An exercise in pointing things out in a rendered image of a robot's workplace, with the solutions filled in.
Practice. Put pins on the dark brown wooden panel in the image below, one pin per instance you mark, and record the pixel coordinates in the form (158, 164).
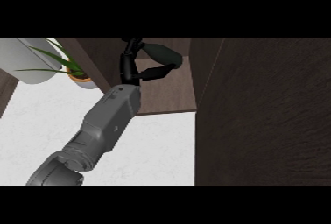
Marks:
(6, 90)

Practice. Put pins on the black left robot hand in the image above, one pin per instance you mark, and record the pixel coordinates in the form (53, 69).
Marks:
(127, 68)

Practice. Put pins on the dark brown cabinet door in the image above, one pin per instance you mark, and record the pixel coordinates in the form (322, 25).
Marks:
(266, 116)

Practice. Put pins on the green potted plant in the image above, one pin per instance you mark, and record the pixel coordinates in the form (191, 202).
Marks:
(74, 70)

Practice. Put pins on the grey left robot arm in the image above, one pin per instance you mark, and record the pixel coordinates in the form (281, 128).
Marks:
(109, 116)

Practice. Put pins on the dark green wine bottle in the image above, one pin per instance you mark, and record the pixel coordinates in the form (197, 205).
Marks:
(165, 55)

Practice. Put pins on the dark wooden cabinet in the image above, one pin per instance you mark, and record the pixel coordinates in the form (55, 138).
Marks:
(167, 93)

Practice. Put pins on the pale grey rounded appliance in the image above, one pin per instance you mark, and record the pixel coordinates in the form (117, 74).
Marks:
(25, 59)

